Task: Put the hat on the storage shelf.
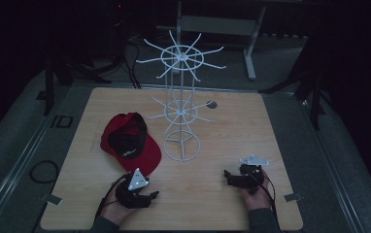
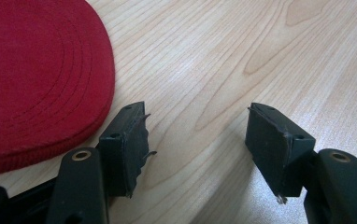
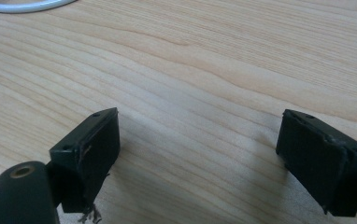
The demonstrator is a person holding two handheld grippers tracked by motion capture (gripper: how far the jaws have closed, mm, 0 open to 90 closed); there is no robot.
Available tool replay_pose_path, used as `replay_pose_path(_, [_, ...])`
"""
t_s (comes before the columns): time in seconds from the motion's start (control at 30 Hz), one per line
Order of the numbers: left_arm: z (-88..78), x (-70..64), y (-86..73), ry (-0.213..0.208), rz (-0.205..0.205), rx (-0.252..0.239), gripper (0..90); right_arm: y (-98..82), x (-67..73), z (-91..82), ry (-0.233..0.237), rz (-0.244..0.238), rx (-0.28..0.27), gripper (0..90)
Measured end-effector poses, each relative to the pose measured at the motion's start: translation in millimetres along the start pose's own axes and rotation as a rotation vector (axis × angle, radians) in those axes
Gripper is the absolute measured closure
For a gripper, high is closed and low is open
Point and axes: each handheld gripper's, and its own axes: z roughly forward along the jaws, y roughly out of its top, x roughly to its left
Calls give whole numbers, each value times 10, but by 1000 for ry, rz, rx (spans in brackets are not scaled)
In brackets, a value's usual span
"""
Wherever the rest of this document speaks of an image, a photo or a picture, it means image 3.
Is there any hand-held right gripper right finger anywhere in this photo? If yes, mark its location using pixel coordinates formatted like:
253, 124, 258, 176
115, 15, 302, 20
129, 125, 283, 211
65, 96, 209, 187
275, 108, 357, 217

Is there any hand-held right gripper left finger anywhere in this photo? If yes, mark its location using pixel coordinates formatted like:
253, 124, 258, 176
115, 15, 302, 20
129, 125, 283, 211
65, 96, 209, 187
46, 106, 121, 224

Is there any white plate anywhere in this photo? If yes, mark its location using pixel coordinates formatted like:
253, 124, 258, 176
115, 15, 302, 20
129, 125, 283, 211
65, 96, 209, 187
0, 0, 79, 14

